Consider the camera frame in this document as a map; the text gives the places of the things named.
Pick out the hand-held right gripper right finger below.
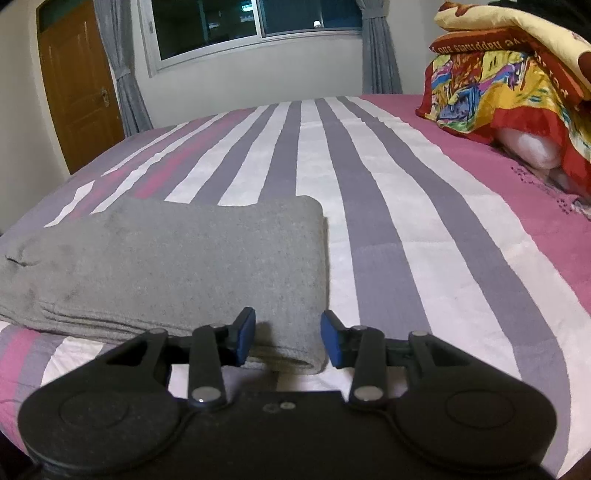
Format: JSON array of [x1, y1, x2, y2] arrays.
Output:
[[320, 309, 463, 411]]

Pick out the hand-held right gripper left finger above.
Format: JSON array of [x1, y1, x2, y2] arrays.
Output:
[[105, 306, 257, 411]]

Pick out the grey pants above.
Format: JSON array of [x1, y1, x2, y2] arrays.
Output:
[[0, 195, 330, 376]]

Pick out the striped pink grey bed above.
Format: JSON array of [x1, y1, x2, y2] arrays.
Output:
[[0, 93, 591, 480]]

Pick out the white pillow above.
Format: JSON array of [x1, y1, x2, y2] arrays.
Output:
[[493, 126, 591, 197]]

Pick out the grey curtain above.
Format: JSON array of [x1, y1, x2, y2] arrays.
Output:
[[355, 0, 403, 96], [94, 0, 154, 138]]

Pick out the red yellow patterned blanket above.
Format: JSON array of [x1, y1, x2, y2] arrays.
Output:
[[416, 50, 591, 197]]

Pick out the brown wooden door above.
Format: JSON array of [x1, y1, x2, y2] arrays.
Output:
[[37, 0, 126, 175]]

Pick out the sliding glass window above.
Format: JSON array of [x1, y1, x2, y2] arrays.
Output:
[[139, 0, 364, 78]]

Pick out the cream printed blanket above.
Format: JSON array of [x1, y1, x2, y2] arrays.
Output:
[[428, 0, 591, 103]]

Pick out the green transom window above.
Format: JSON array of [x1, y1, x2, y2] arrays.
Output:
[[37, 0, 89, 32]]

